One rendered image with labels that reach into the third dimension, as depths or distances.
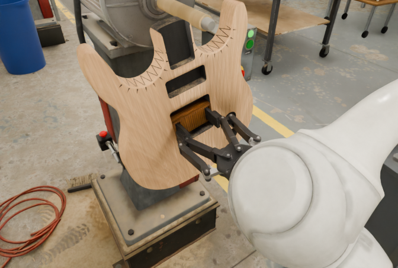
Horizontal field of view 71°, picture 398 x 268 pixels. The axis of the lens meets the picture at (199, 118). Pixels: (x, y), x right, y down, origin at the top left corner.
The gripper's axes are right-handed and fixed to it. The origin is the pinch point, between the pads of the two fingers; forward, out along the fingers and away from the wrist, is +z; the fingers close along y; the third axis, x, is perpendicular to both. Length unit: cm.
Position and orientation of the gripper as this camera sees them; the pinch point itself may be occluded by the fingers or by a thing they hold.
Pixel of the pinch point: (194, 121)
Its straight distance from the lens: 61.8
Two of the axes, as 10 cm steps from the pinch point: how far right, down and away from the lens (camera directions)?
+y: 8.2, -4.6, 3.4
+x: -1.4, -7.4, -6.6
